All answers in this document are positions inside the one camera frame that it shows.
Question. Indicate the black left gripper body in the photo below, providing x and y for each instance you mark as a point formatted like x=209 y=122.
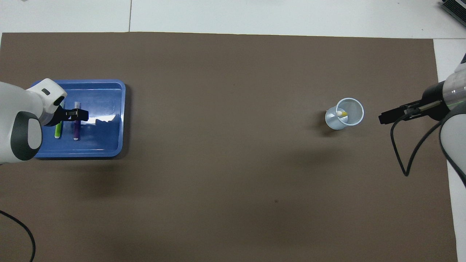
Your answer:
x=60 y=116

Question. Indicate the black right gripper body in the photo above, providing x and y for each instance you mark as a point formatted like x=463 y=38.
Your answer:
x=433 y=95

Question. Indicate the purple pen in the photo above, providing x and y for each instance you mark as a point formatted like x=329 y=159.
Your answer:
x=76 y=131

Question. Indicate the green pen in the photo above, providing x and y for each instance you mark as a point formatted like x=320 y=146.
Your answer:
x=58 y=131

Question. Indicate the yellow pen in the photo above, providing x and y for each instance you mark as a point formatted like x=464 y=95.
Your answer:
x=342 y=114

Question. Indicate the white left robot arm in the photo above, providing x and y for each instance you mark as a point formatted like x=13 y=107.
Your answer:
x=11 y=109

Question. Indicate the blue plastic tray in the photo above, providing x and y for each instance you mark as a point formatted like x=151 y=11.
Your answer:
x=105 y=138

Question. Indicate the translucent plastic cup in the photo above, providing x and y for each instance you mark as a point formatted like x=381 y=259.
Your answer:
x=336 y=122

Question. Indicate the grey ribbed device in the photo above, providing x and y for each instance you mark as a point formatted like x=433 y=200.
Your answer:
x=457 y=9

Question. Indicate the brown table mat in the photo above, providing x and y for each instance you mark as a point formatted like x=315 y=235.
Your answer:
x=233 y=163

